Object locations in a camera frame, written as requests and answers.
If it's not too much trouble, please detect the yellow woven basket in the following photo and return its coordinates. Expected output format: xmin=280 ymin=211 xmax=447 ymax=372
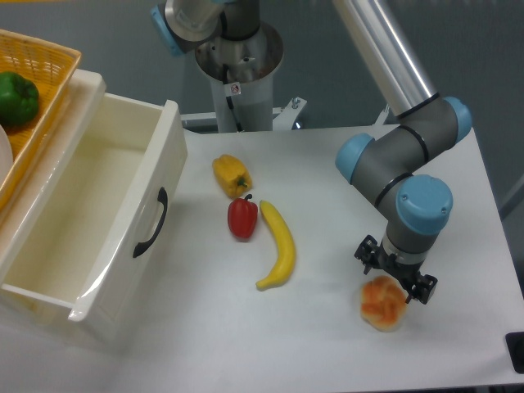
xmin=1 ymin=29 xmax=82 ymax=210

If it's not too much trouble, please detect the round knotted bread roll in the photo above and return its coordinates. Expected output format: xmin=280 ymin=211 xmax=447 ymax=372
xmin=359 ymin=276 xmax=407 ymax=332

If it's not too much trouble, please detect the red bell pepper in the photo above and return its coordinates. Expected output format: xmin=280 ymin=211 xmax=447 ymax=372
xmin=228 ymin=193 xmax=258 ymax=240

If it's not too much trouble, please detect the white plastic drawer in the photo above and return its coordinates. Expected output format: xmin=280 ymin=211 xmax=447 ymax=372
xmin=1 ymin=94 xmax=187 ymax=341

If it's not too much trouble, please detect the white metal table bracket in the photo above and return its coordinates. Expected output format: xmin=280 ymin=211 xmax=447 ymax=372
xmin=181 ymin=97 xmax=308 ymax=133

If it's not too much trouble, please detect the black cable on pedestal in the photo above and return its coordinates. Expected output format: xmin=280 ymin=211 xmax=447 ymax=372
xmin=222 ymin=63 xmax=245 ymax=133

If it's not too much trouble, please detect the green bell pepper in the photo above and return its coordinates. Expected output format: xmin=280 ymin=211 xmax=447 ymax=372
xmin=1 ymin=71 xmax=39 ymax=127

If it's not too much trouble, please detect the yellow banana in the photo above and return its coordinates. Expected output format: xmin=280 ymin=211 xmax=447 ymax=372
xmin=255 ymin=201 xmax=296 ymax=291

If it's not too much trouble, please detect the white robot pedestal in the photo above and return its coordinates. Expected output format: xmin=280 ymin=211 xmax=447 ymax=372
xmin=195 ymin=22 xmax=283 ymax=133

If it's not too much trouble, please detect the yellow bell pepper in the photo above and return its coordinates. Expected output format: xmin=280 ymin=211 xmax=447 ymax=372
xmin=212 ymin=154 xmax=252 ymax=198

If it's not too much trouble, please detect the white plate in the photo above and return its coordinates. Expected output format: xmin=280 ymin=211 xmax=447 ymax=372
xmin=0 ymin=126 xmax=14 ymax=185

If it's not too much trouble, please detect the black drawer handle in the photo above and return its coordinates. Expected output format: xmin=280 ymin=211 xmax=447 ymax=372
xmin=132 ymin=187 xmax=169 ymax=259

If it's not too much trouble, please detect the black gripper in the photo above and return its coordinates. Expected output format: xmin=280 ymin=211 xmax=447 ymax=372
xmin=354 ymin=235 xmax=438 ymax=305

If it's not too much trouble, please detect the white drawer cabinet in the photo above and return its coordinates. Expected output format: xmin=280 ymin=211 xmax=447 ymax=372
xmin=0 ymin=68 xmax=107 ymax=287

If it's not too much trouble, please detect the black object at edge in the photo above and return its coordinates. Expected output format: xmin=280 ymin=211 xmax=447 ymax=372
xmin=505 ymin=332 xmax=524 ymax=374

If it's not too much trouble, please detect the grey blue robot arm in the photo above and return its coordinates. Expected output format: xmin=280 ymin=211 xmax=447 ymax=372
xmin=151 ymin=1 xmax=472 ymax=303

